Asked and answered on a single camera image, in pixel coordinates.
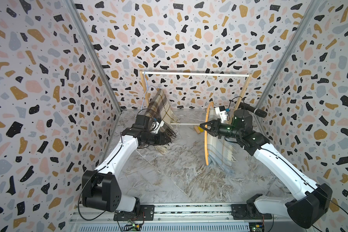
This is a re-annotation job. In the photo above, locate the aluminium corner post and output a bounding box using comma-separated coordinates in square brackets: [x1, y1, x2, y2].
[63, 1, 122, 115]
[256, 0, 320, 108]

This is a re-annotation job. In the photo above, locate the green circuit board right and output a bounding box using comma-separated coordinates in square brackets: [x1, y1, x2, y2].
[249, 222, 264, 232]

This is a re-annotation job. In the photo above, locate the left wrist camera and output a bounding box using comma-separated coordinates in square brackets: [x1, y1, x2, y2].
[151, 120, 165, 133]

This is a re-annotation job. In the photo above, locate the aluminium corner post right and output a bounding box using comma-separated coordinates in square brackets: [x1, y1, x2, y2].
[256, 0, 320, 108]

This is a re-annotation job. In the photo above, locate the black microphone on stand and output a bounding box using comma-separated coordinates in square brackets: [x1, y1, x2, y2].
[237, 102, 267, 122]

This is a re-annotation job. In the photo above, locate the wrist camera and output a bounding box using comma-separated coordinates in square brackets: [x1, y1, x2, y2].
[215, 106, 230, 123]
[151, 120, 165, 133]

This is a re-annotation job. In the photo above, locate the orange plastic hanger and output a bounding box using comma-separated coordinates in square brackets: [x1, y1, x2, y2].
[204, 101, 214, 166]

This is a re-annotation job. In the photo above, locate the green circuit board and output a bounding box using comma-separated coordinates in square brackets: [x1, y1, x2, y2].
[123, 220, 143, 232]
[249, 222, 264, 232]

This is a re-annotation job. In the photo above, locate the green circuit board left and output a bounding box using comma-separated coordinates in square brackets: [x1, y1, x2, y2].
[123, 220, 143, 232]

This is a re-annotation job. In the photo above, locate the blue plaid scarf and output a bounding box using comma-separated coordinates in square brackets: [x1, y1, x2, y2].
[205, 127, 237, 173]

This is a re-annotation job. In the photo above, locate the small wooden block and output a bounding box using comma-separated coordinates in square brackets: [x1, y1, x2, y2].
[194, 126, 204, 134]

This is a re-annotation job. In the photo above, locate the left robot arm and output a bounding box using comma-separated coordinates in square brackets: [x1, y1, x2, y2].
[80, 115, 176, 218]

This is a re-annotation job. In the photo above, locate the white top rack rod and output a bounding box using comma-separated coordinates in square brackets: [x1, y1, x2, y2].
[143, 71, 250, 77]

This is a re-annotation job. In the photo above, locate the aluminium corner post left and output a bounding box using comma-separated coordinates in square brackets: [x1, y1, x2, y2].
[63, 1, 122, 115]

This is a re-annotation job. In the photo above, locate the light blue wire hanger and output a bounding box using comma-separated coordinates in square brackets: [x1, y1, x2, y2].
[143, 71, 158, 107]

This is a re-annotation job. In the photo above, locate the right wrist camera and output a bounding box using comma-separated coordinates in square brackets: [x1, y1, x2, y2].
[215, 106, 230, 123]

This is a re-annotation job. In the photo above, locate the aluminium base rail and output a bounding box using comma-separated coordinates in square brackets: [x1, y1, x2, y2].
[67, 203, 305, 232]

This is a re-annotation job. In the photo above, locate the wooden clothes rack frame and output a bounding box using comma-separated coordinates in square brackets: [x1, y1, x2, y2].
[140, 71, 251, 113]

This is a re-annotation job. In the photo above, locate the brown plaid fringed scarf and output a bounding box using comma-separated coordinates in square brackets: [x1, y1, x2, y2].
[139, 89, 178, 154]

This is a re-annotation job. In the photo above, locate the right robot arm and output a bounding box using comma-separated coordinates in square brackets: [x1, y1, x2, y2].
[200, 104, 333, 229]

